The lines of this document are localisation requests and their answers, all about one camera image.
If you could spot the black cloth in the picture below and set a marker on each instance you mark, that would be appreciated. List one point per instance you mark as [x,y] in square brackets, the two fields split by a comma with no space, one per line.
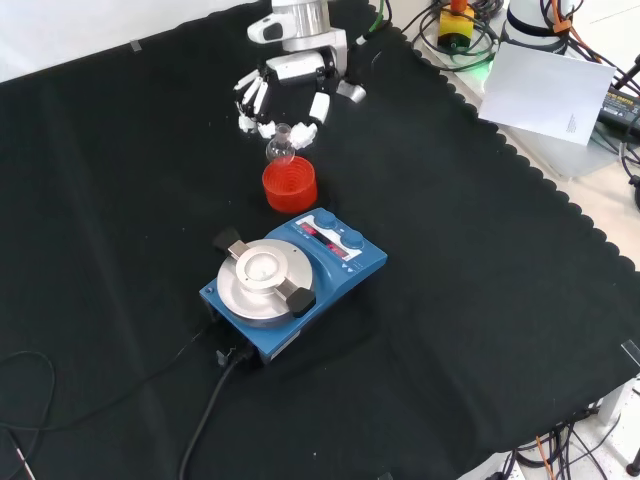
[450,300]

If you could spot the white bench leg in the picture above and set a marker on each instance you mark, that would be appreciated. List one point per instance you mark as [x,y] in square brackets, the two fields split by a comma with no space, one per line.
[616,402]

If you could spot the yellow stop button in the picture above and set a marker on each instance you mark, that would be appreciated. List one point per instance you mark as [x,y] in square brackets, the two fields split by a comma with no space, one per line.
[455,25]

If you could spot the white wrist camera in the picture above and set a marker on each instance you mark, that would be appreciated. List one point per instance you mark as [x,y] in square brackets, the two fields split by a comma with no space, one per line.
[265,31]

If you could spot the pale board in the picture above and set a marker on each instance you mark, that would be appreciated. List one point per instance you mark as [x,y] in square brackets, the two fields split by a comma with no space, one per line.
[545,90]

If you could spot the black power adapter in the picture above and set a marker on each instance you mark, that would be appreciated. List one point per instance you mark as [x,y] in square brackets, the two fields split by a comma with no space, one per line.
[620,107]

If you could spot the grey tape strip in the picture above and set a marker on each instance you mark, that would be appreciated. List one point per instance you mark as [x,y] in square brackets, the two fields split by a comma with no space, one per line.
[135,46]

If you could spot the heater with blue base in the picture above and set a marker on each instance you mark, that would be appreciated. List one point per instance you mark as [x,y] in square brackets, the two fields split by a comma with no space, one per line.
[360,265]

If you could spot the clear round-bottom flask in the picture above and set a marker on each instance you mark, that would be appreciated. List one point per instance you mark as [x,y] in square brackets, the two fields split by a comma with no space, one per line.
[280,150]

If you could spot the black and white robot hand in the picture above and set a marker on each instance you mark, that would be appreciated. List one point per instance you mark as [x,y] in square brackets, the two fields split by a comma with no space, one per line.
[297,65]

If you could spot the thin red-white probe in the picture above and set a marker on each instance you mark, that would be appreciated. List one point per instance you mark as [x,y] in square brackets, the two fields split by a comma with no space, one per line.
[24,462]

